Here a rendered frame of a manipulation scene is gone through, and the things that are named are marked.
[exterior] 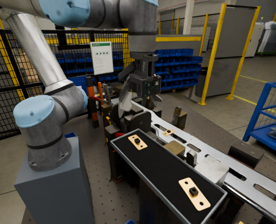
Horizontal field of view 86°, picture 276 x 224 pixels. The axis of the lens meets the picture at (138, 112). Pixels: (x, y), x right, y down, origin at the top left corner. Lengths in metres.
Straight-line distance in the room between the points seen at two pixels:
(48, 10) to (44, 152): 0.43
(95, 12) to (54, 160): 0.48
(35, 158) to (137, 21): 0.53
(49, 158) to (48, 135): 0.09
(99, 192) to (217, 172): 0.67
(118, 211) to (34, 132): 0.60
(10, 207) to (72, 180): 1.55
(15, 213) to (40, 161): 1.49
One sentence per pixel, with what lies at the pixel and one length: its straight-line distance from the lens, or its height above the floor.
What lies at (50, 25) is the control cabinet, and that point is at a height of 1.80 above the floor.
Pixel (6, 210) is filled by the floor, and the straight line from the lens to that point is 2.15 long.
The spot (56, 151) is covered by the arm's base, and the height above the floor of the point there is 1.16.
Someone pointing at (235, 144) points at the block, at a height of 1.03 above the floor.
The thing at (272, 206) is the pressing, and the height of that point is 1.00.
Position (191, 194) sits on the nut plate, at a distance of 0.45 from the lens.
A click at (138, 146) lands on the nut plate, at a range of 0.55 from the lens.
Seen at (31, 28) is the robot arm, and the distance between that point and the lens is 0.68.
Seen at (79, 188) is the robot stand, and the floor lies 0.99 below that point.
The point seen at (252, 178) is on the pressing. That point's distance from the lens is 0.81.
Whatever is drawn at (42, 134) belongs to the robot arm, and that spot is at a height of 1.24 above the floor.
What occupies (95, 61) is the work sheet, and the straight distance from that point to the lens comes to 1.61.
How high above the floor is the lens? 1.53
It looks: 28 degrees down
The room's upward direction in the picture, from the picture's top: straight up
